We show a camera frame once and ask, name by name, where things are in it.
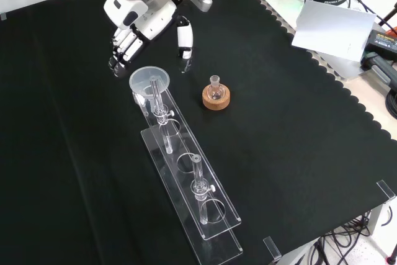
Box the black bench cloth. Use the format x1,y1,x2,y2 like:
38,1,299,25
0,0,397,265

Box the clear round-bottom flask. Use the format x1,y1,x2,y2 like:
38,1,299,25
208,74,225,101

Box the black and green device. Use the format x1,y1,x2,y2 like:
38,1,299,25
360,52,397,92

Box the clear plastic funnel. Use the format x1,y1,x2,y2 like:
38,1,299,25
128,66,171,117

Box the black power supply yellow label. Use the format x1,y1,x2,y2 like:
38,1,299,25
365,28,397,61

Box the pale board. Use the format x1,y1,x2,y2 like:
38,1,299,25
291,0,378,62

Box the cork ring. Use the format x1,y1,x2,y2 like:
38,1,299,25
202,86,232,111

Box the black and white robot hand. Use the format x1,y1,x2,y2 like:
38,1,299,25
104,0,195,79

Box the white table leg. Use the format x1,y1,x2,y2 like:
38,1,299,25
367,203,389,238

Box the black cable bundle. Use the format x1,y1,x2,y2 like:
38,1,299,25
308,210,397,265

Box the black coiled cable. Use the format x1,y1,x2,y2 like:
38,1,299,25
384,89,397,117

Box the clear acrylic funnel stand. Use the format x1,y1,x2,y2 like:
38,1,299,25
132,75,244,265

